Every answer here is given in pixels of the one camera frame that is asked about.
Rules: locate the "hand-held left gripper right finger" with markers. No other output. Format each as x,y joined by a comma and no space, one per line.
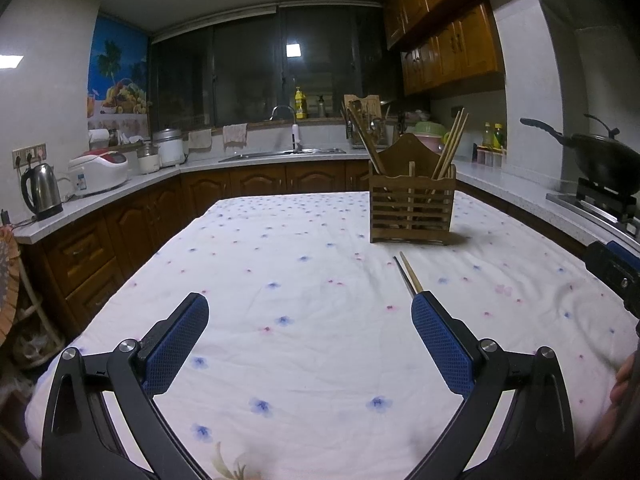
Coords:
442,345

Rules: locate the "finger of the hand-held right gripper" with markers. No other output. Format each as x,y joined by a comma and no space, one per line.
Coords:
612,275

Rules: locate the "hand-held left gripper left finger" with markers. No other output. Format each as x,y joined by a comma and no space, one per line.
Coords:
175,345

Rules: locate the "light wooden chopstick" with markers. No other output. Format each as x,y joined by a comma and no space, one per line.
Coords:
412,272

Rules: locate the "metal chopstick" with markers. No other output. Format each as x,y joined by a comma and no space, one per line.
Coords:
406,275

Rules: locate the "wooden slatted utensil holder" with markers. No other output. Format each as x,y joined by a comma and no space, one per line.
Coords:
410,210

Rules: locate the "dish rack with utensils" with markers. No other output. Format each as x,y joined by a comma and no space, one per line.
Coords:
372,125

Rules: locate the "person's right hand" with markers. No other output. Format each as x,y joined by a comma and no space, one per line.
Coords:
627,382

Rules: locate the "steel gas stove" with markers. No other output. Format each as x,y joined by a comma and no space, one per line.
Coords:
595,200

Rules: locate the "black wok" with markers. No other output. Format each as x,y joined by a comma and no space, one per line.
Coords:
605,160

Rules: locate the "white floral tablecloth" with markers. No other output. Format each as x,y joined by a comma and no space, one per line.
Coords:
300,285

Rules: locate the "spice jar rack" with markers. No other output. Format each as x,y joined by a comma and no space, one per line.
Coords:
492,157

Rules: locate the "rattan chair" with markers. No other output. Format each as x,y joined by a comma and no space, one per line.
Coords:
10,285

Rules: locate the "green drink bottles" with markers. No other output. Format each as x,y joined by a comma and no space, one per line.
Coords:
499,137

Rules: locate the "glass jar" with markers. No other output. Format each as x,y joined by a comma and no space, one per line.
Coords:
148,160

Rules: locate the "pale oil bottle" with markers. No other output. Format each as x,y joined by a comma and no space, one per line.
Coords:
487,136

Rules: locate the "white red rice cooker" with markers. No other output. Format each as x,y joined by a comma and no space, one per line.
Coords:
100,172

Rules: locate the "white pot with steel lid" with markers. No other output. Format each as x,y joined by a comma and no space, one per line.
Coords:
169,150

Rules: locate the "tan wooden chopstick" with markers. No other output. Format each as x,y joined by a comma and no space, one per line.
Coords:
457,141
446,144
452,142

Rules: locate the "steel electric kettle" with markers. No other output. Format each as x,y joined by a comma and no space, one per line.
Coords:
42,192

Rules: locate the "beige dishcloth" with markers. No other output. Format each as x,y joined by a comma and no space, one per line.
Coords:
200,140

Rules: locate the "dark brown chopstick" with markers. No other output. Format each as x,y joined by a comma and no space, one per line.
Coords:
365,142
361,146

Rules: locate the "green and pink bowls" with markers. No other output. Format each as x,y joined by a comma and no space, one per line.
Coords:
425,130

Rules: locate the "steel kitchen sink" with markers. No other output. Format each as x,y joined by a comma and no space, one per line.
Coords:
280,155

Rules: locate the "pink dishcloth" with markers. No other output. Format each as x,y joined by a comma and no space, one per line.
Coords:
235,135

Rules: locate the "paper towel roll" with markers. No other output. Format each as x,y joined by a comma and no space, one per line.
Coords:
99,139

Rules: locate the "chrome faucet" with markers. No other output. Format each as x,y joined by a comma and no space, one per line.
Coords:
296,132

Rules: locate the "dark bottle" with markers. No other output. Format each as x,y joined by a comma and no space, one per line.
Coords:
321,107

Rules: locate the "yellow bottle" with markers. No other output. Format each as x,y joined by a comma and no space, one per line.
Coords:
300,105

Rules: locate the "dark kitchen window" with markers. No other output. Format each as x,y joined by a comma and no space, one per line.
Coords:
240,70

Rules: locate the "wall power outlet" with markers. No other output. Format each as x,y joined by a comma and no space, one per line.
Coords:
30,156

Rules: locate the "tropical fruit wall poster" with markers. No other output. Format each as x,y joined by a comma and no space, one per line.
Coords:
120,75

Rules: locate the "wooden wall cabinets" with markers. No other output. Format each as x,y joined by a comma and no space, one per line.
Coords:
450,45

